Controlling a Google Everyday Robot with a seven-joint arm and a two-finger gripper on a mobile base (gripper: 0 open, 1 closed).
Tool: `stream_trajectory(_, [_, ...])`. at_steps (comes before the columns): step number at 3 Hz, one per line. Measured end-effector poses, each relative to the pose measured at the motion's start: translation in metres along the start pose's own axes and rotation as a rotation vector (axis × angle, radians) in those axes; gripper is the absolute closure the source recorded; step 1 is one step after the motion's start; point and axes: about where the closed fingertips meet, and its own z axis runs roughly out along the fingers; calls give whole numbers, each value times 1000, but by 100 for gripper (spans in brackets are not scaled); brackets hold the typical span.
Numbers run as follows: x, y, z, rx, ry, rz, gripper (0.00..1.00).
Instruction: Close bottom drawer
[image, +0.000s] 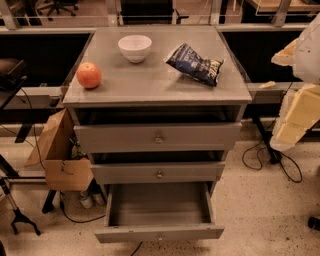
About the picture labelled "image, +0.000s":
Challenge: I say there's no grey bottom drawer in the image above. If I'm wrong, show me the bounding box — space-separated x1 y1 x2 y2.
95 182 224 243

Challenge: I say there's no grey drawer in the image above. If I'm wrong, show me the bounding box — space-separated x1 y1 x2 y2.
74 123 241 153
91 162 225 184
95 182 224 243

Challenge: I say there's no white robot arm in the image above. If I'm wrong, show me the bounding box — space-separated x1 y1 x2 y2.
270 14 320 151

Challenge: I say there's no grey drawer cabinet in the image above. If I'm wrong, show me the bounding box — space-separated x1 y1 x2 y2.
62 25 253 201

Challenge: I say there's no grey top drawer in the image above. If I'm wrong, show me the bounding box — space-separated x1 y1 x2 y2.
74 123 241 153

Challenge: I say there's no grey middle drawer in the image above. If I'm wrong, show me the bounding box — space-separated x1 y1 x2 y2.
91 162 225 184

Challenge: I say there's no blue chip bag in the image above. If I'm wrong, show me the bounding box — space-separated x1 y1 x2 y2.
165 43 223 87

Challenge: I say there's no white ceramic bowl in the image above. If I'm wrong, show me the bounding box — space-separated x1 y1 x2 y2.
118 35 152 63

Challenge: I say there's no green bottle in box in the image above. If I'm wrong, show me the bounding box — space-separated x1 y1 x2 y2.
69 137 86 160

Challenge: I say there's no orange red apple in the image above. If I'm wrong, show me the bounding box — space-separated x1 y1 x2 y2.
76 62 102 89

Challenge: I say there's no silver can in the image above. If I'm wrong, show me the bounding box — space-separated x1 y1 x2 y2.
79 191 93 209

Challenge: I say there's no open cardboard box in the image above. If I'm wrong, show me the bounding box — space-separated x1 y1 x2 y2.
25 109 93 191

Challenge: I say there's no small yellow foam piece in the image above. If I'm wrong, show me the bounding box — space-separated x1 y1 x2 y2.
259 81 276 89

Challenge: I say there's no black tripod stand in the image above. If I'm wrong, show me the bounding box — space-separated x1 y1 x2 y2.
0 155 41 236

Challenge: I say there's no black office chair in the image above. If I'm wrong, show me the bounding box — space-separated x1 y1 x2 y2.
36 0 78 21

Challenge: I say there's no black floor cable right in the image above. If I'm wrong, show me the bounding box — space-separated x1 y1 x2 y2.
241 116 304 184

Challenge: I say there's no black floor cable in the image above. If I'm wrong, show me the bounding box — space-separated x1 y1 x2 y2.
59 191 144 256
241 116 304 184

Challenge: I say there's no black floor cable front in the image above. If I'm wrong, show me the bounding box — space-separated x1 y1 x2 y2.
59 191 144 256

